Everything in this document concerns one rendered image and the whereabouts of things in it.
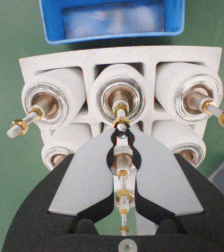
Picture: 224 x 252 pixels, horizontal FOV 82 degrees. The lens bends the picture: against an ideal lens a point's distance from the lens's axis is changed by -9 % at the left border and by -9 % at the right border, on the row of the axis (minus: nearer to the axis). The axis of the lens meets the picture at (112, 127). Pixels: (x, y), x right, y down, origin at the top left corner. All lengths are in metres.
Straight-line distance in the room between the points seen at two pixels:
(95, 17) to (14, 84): 0.34
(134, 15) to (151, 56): 0.21
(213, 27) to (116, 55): 0.35
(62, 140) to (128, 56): 0.19
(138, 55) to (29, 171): 0.70
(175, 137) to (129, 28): 0.32
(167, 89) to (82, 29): 0.32
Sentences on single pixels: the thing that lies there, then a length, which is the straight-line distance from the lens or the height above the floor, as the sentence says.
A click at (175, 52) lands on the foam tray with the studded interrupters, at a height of 0.18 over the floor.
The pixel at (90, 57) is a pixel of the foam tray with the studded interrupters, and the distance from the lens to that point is 0.28.
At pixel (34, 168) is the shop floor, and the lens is 0.76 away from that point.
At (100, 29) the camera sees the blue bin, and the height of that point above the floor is 0.00.
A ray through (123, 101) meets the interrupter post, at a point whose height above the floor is 0.28.
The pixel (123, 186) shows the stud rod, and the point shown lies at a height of 0.31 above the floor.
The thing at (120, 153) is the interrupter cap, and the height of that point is 0.25.
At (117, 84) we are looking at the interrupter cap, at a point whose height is 0.25.
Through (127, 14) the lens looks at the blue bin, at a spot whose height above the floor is 0.00.
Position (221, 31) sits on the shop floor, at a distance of 0.56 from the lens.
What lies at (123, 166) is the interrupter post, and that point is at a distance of 0.25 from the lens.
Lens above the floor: 0.46
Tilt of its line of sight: 62 degrees down
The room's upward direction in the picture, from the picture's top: 176 degrees counter-clockwise
